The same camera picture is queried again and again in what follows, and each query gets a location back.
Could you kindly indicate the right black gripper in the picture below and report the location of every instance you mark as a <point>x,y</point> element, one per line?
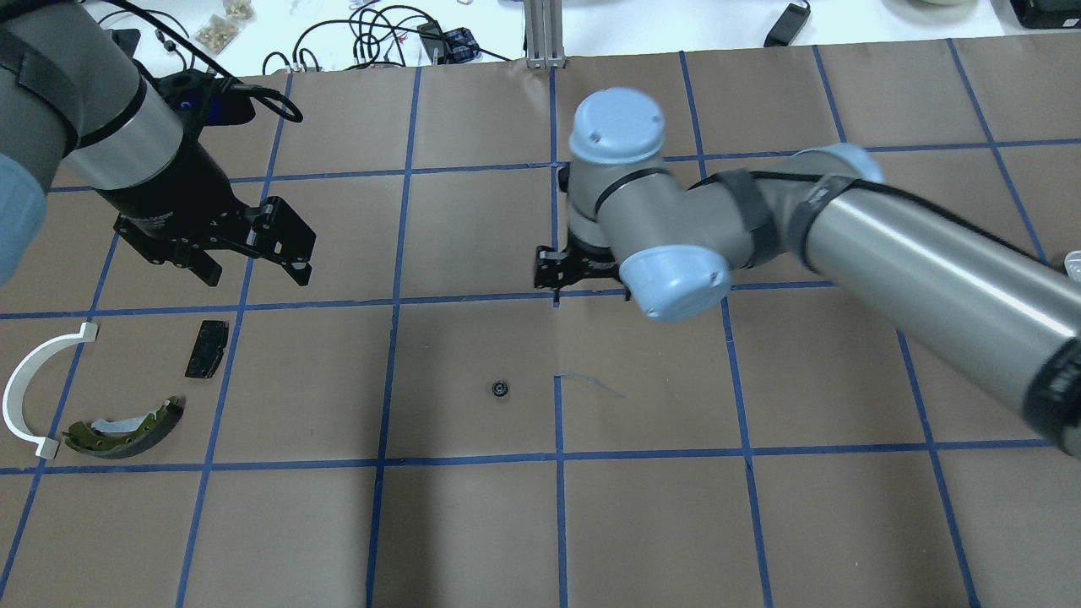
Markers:
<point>564,266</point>

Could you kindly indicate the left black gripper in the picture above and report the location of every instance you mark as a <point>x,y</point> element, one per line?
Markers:
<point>169,192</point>

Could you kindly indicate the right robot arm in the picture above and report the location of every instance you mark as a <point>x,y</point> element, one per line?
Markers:
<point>1001,318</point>

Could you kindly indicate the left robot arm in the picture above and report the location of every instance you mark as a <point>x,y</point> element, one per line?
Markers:
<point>72,97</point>

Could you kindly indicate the black brake pad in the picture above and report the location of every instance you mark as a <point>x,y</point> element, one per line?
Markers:
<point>208,349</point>

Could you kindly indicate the bag of wooden pieces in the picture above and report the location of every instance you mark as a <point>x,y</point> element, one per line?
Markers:
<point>224,25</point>

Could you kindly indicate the olive brake shoe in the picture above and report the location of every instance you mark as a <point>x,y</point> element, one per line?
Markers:
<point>123,439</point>

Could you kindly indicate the black power adapter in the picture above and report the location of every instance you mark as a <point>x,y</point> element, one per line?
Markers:
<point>788,25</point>

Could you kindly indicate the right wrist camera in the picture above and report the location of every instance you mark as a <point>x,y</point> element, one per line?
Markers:
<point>551,268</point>

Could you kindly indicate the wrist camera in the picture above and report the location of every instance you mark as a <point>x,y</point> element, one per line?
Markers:
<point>201,100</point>
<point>551,268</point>

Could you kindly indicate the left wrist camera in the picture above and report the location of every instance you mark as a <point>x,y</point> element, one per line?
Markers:
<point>201,100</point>

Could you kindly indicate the aluminium frame post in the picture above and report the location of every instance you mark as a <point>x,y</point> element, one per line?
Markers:
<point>543,34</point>

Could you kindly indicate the white curved plastic bracket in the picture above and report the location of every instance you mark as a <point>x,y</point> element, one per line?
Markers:
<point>15,391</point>

